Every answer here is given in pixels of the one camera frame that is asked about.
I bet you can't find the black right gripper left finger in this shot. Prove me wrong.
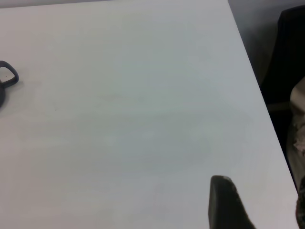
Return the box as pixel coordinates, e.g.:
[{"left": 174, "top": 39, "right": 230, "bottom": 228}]
[{"left": 208, "top": 175, "right": 258, "bottom": 229}]

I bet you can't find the beige crumpled cloth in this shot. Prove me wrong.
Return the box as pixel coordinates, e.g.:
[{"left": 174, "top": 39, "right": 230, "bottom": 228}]
[{"left": 285, "top": 77, "right": 305, "bottom": 189}]

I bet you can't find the black chair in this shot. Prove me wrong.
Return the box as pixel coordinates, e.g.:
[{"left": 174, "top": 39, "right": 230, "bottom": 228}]
[{"left": 259, "top": 6, "right": 305, "bottom": 113}]

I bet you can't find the dark grey ceramic mug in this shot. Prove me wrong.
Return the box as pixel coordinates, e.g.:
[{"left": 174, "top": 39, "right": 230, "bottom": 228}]
[{"left": 0, "top": 61, "right": 20, "bottom": 108}]

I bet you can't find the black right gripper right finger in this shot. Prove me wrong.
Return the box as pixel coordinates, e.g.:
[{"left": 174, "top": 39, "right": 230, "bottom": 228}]
[{"left": 295, "top": 176, "right": 305, "bottom": 229}]

